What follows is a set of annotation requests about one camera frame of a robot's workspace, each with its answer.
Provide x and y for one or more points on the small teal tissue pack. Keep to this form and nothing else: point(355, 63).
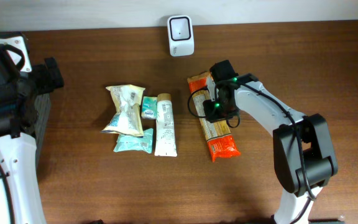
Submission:
point(149, 107)

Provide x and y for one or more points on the grey plastic basket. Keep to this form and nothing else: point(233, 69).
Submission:
point(43, 106)

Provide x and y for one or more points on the cream snack bag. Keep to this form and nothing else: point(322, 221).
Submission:
point(127, 100)

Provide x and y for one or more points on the teal wipes packet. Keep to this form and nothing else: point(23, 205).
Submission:
point(132, 143)

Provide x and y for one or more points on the white tube with tan cap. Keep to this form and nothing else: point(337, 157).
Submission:
point(165, 130)

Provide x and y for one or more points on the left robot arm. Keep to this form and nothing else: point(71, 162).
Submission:
point(24, 110)

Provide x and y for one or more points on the orange spaghetti packet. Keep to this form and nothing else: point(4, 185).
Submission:
point(219, 139)

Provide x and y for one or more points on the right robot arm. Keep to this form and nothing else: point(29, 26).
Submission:
point(303, 153)

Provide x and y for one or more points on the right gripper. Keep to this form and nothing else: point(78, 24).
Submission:
point(212, 116)

